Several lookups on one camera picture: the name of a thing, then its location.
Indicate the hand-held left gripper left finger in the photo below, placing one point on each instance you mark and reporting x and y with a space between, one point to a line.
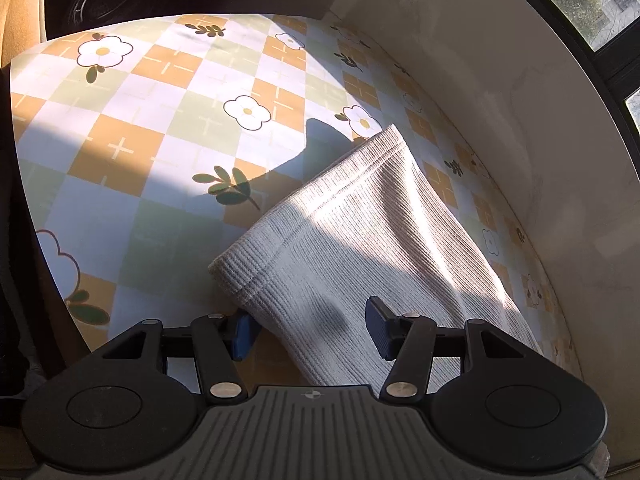
244 335

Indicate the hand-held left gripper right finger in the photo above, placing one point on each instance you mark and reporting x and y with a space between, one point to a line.
380 327

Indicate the cream ribbed pants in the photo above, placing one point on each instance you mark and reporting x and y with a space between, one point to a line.
360 240

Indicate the floral checkered tablecloth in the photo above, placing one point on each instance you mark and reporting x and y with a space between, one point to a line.
150 160

